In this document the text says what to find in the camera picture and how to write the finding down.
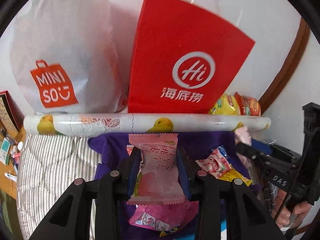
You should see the pale pink peach pack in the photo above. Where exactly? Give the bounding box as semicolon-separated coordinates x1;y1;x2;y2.
127;133;185;205

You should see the orange chips bag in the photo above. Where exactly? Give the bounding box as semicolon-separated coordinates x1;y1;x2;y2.
234;92;261;116

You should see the lemon print paper roll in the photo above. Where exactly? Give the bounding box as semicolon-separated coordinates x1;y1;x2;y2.
23;113;271;138

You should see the lychee jelly pack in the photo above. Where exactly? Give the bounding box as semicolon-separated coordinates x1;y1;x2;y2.
196;146;232;179

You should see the purple towel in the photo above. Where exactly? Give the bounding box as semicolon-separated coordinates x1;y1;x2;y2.
88;132;251;239

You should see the striped quilted table cover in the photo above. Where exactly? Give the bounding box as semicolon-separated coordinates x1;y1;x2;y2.
16;134;101;239

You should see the brown wooden door frame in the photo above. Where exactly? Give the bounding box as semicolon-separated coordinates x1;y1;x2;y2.
259;18;311;114

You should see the pink yellow snack bag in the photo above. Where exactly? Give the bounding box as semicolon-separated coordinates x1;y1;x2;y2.
129;200;199;237

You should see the red Haidilao paper bag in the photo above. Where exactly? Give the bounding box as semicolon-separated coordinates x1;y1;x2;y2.
128;0;255;114

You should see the brown patterned book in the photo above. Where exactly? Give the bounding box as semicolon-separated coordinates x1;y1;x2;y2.
1;90;24;136

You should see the person right hand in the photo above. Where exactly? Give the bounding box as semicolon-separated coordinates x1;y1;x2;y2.
271;189;312;229

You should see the yellow chips bag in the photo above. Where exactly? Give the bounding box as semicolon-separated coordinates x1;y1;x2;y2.
209;94;241;115

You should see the green snack bag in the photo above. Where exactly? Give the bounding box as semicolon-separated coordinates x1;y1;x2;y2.
133;172;142;197

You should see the grey checked folded cloth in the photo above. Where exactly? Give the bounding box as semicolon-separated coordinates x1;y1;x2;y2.
247;164;278;213

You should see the yellow triangular snack bag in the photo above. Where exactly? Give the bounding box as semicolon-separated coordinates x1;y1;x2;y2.
219;169;252;186

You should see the light pink label pack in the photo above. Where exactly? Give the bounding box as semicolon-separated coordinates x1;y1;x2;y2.
234;126;252;146

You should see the white Miniso plastic bag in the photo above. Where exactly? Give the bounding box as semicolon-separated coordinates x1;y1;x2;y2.
10;0;126;113

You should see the pink bear lollipop pack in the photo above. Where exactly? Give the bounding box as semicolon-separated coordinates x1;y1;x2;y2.
126;145;144;168

